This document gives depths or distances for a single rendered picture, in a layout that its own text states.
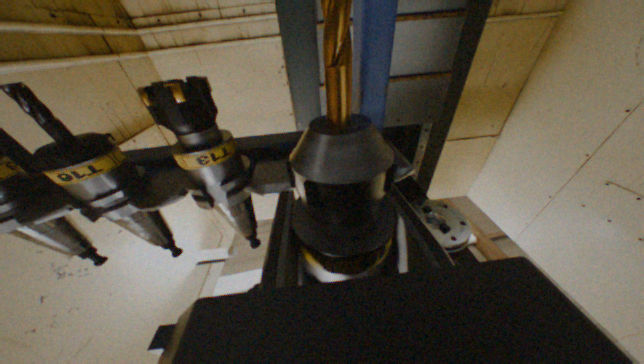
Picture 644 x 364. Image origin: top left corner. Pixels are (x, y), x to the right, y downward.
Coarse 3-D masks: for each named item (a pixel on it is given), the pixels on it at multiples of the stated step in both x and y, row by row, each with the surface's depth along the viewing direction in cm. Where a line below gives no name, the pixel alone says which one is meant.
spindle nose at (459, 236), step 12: (420, 204) 51; (432, 204) 51; (444, 204) 50; (420, 216) 48; (432, 216) 49; (444, 216) 47; (456, 216) 47; (432, 228) 45; (456, 228) 44; (468, 228) 44; (444, 240) 42; (456, 240) 42; (468, 240) 42; (456, 252) 42
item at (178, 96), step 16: (176, 80) 13; (192, 80) 13; (208, 80) 14; (144, 96) 13; (160, 96) 12; (176, 96) 13; (192, 96) 13; (208, 96) 14; (160, 112) 13; (176, 112) 13; (192, 112) 14; (208, 112) 14; (176, 128) 14; (192, 128) 14; (208, 128) 15
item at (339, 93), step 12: (324, 0) 5; (336, 0) 4; (348, 0) 4; (324, 12) 5; (336, 12) 5; (348, 12) 5; (324, 24) 5; (336, 24) 5; (348, 24) 5; (324, 36) 5; (336, 36) 5; (348, 36) 5; (324, 48) 5; (336, 48) 5; (348, 48) 5; (324, 60) 5; (336, 60) 5; (348, 60) 5; (324, 72) 6; (336, 72) 5; (348, 72) 5; (336, 84) 5; (348, 84) 6; (336, 96) 6; (348, 96) 6; (336, 108) 6; (348, 108) 6; (336, 120) 6; (348, 120) 6
